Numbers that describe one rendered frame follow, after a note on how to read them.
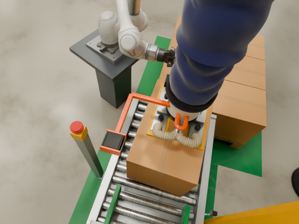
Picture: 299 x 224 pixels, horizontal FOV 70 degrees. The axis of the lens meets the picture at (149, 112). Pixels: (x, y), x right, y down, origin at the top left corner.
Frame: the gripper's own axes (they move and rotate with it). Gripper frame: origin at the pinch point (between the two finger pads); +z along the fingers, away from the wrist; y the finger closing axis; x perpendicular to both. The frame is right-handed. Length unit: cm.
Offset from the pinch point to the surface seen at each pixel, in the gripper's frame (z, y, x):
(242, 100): 57, 68, -40
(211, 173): 53, 123, 15
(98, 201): -34, 63, 74
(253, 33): 9, -49, 34
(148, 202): -3, 67, 66
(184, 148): 8.1, 27.5, 37.9
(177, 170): 7, 28, 52
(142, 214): -4, 68, 74
